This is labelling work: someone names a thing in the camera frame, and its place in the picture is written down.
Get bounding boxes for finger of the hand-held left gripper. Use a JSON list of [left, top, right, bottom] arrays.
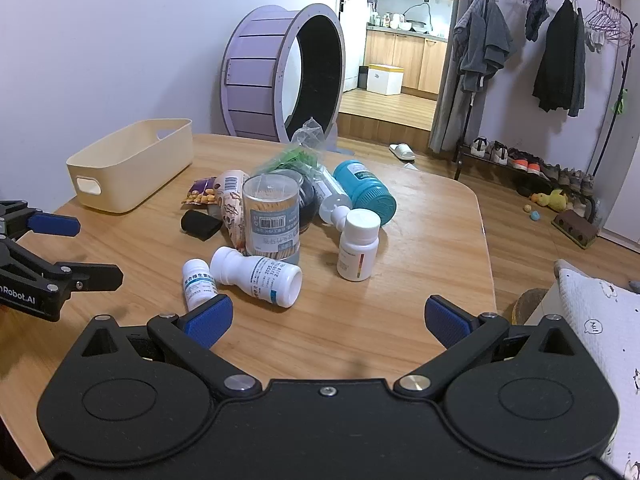
[[0, 201, 81, 241], [0, 237, 124, 295]]

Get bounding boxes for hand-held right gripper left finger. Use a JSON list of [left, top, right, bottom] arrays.
[[70, 294, 264, 401]]

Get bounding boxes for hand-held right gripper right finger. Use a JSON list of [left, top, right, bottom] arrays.
[[393, 296, 596, 401]]

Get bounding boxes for small white pill bottle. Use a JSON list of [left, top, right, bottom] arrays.
[[182, 258, 219, 313]]

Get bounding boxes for large white pill bottle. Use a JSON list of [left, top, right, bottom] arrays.
[[210, 246, 303, 308]]

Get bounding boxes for cream plastic basket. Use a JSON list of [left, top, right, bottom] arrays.
[[66, 118, 194, 214]]

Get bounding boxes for white bottle with colour stripe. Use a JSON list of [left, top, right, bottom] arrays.
[[337, 208, 381, 282]]

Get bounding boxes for cream patterned tube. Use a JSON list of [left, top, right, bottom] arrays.
[[214, 170, 251, 253]]

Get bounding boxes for clear toothpick jar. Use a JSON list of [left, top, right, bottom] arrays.
[[242, 175, 302, 257]]

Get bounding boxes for wooden desktop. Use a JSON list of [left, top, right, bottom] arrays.
[[0, 132, 498, 466]]

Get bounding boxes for tan round cushion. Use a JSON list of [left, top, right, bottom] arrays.
[[512, 287, 552, 329]]

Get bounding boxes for purple snack packet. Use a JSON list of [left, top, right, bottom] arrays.
[[181, 176, 221, 207]]

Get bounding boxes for teal plastic bottle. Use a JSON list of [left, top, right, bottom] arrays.
[[333, 159, 397, 228]]

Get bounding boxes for printed bed cover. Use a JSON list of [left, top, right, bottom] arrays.
[[554, 260, 640, 478]]

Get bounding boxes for brown cardboard scratcher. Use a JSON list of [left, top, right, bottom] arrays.
[[551, 208, 600, 249]]

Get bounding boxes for yellow duck toy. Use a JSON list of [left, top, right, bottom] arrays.
[[531, 189, 568, 212]]

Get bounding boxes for black shoe rack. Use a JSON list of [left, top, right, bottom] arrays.
[[454, 142, 598, 221]]

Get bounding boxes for row of shoes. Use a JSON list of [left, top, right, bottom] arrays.
[[470, 136, 596, 196]]

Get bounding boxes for green bag in clear plastic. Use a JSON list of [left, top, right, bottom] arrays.
[[255, 116, 333, 181]]

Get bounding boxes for grey curtain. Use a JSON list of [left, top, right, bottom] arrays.
[[429, 0, 493, 153]]

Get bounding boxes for purple cat exercise wheel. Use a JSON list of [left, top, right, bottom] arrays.
[[219, 3, 347, 145]]

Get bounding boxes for white storage box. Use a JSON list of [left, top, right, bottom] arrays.
[[366, 63, 404, 96]]

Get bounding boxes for wooden kitchen base cabinets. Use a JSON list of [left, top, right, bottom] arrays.
[[364, 30, 448, 95]]

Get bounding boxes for grey hanging hoodie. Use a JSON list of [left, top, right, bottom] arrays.
[[452, 0, 518, 93]]

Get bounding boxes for black hanging jacket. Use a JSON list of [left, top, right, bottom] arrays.
[[532, 0, 587, 118]]

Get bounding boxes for dishes on kitchen counter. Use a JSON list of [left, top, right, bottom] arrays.
[[372, 12, 435, 34]]

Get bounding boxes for black clothes rack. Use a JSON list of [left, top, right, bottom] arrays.
[[452, 0, 633, 196]]

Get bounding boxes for dark hanging shorts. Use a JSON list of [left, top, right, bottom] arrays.
[[525, 0, 551, 43]]

